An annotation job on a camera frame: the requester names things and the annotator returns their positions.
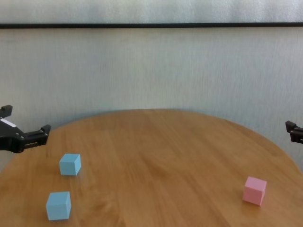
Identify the pink cube block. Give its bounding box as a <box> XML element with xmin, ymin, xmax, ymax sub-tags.
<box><xmin>242</xmin><ymin>176</ymin><xmax>267</xmax><ymax>206</ymax></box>

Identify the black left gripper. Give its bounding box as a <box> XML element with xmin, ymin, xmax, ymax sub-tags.
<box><xmin>0</xmin><ymin>105</ymin><xmax>52</xmax><ymax>154</ymax></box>

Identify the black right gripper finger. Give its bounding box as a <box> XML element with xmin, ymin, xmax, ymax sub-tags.
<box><xmin>285</xmin><ymin>120</ymin><xmax>303</xmax><ymax>144</ymax></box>

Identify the black wall rail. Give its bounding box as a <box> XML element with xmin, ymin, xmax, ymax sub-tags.
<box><xmin>0</xmin><ymin>22</ymin><xmax>303</xmax><ymax>29</ymax></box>

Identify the light blue cube block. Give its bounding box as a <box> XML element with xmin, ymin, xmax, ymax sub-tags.
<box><xmin>59</xmin><ymin>153</ymin><xmax>82</xmax><ymax>176</ymax></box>
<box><xmin>45</xmin><ymin>191</ymin><xmax>71</xmax><ymax>221</ymax></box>

